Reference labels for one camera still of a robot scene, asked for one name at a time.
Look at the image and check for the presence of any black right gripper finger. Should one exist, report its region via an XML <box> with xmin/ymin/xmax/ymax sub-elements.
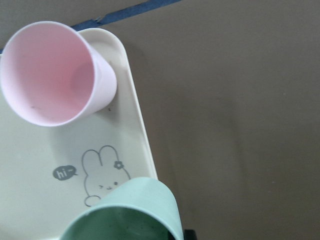
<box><xmin>183</xmin><ymin>225</ymin><xmax>196</xmax><ymax>240</ymax></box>

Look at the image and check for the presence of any pink cup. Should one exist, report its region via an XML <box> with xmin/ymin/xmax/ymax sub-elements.
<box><xmin>0</xmin><ymin>21</ymin><xmax>117</xmax><ymax>127</ymax></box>

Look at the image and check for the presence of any cream rabbit tray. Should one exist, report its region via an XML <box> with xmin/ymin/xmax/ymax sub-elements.
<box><xmin>0</xmin><ymin>28</ymin><xmax>157</xmax><ymax>240</ymax></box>

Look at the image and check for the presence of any green cup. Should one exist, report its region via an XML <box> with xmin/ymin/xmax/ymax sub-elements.
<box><xmin>60</xmin><ymin>177</ymin><xmax>184</xmax><ymax>240</ymax></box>

